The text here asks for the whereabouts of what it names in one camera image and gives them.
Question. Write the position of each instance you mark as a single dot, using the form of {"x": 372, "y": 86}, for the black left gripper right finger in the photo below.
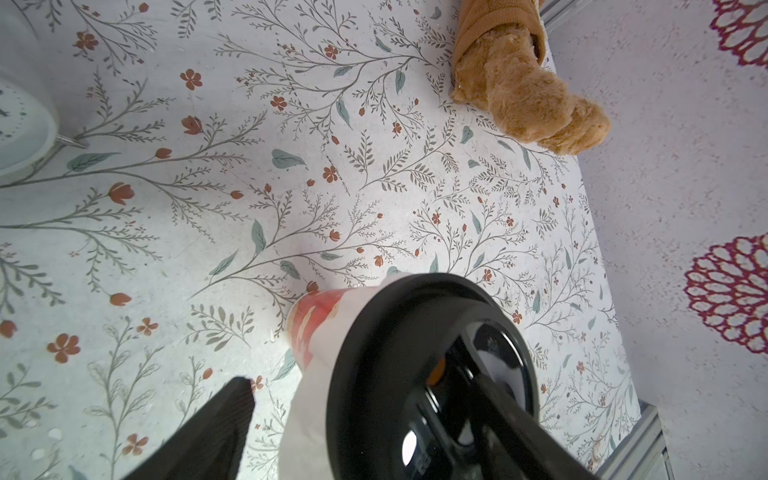
{"x": 507, "y": 440}

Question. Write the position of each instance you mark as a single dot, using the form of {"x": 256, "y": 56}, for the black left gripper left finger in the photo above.
{"x": 210, "y": 444}

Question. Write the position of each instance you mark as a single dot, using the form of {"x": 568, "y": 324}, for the white leak-proof paper sheet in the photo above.
{"x": 303, "y": 452}

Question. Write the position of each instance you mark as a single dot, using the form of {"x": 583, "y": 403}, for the black plastic cup lid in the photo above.
{"x": 399, "y": 402}

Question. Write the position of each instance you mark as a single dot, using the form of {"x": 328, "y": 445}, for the red paper milk tea cup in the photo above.
{"x": 319, "y": 322}

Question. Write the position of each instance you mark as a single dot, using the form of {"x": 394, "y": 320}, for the white alarm clock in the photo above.
{"x": 29, "y": 121}

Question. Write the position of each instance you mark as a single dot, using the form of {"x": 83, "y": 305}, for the brown teddy bear plush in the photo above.
{"x": 497, "y": 68}

